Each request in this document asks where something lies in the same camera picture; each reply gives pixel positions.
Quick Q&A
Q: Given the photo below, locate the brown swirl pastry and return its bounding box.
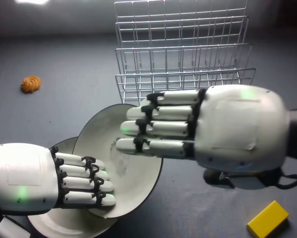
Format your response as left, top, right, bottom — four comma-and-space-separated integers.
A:
21, 75, 42, 94

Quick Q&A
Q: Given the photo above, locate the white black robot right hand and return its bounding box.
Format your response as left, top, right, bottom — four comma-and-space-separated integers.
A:
115, 84, 293, 189

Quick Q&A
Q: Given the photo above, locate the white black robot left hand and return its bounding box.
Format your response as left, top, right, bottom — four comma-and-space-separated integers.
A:
0, 143, 116, 216

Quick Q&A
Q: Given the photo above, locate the silver wire dish rack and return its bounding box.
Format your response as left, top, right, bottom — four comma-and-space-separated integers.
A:
113, 0, 256, 105

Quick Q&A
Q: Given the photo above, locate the white plate black rim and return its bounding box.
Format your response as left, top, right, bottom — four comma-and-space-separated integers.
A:
73, 104, 164, 219
26, 136, 119, 238

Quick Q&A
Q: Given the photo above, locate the yellow rectangular block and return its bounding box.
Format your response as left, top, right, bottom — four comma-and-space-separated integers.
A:
246, 200, 290, 238

